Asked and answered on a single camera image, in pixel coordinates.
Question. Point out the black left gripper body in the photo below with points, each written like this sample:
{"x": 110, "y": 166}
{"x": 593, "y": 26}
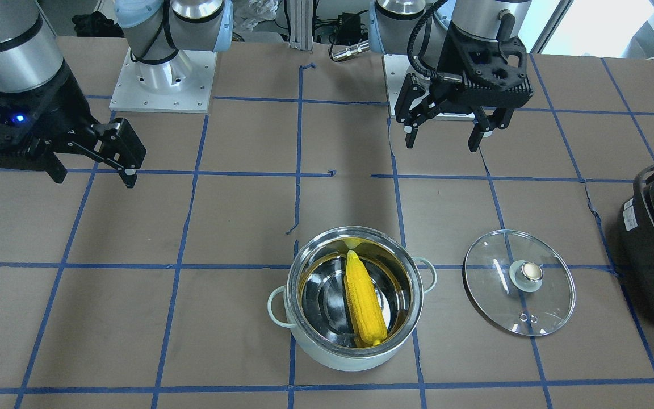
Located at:
{"x": 448, "y": 62}

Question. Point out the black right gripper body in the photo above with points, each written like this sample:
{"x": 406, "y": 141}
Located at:
{"x": 61, "y": 108}

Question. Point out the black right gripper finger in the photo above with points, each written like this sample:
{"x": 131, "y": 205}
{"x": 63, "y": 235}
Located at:
{"x": 119, "y": 147}

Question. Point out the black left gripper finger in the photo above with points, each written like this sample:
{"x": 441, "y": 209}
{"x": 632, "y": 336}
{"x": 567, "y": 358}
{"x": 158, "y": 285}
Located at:
{"x": 412, "y": 122}
{"x": 485, "y": 124}

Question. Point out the glass pot lid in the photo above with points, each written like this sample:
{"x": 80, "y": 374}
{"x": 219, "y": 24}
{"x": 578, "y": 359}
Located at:
{"x": 518, "y": 283}

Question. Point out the yellow plastic corn cob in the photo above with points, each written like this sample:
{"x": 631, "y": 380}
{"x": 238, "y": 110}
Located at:
{"x": 362, "y": 303}

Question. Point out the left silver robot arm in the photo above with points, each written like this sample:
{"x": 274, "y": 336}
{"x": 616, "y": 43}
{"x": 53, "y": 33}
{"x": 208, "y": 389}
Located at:
{"x": 390, "y": 22}

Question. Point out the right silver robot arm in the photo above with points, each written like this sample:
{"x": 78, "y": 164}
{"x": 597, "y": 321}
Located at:
{"x": 155, "y": 30}

